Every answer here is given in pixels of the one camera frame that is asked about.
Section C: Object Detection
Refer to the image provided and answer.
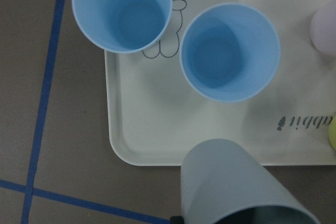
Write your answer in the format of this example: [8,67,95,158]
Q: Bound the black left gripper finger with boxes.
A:
[170,216,184,224]

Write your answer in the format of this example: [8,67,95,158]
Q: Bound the grey plastic cup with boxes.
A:
[181,139,319,223]

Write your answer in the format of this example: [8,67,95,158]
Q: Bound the blue plastic cup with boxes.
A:
[71,0,172,54]
[180,3,281,103]

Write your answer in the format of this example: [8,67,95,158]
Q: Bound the yellow plastic cup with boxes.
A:
[328,115,336,150]

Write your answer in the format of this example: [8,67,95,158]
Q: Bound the pink plastic cup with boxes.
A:
[310,0,335,56]

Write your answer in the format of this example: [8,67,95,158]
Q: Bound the cream plastic tray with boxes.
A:
[105,0,335,166]

